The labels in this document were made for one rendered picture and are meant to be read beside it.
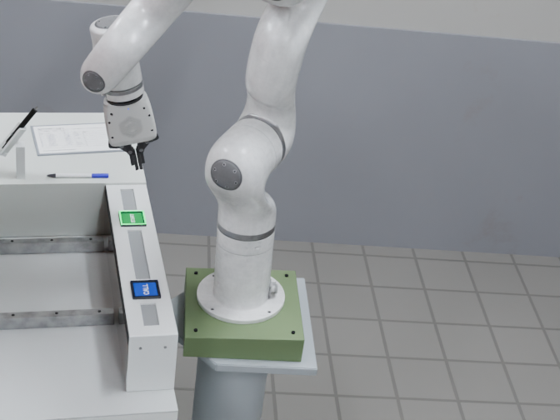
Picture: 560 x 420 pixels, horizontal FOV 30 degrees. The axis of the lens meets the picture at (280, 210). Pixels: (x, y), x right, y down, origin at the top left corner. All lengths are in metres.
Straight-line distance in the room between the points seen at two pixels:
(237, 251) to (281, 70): 0.41
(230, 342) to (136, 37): 0.64
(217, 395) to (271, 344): 0.24
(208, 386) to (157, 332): 0.36
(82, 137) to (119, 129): 0.45
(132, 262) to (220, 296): 0.20
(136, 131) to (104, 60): 0.23
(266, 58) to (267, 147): 0.18
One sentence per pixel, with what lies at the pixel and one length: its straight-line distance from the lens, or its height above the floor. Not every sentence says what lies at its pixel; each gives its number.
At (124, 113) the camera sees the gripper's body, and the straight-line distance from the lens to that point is 2.16.
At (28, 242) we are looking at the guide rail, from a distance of 2.44.
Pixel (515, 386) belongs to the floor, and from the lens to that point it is 3.60.
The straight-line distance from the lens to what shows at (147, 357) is 2.04.
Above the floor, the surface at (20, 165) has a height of 1.00.
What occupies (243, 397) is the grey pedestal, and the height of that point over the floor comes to 0.66.
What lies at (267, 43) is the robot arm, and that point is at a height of 1.49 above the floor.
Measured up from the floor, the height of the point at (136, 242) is 0.96.
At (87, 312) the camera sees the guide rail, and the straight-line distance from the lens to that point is 2.23.
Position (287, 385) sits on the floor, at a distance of 3.39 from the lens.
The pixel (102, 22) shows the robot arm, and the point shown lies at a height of 1.42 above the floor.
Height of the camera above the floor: 2.23
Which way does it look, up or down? 32 degrees down
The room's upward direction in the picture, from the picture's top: 8 degrees clockwise
